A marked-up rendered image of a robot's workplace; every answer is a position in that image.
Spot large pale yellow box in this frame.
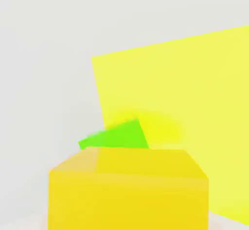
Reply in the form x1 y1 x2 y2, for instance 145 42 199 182
91 25 249 226

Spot small yellow cube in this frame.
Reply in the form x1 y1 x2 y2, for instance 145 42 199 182
47 146 210 230

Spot small green cube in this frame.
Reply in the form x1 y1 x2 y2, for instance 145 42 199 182
78 118 150 151

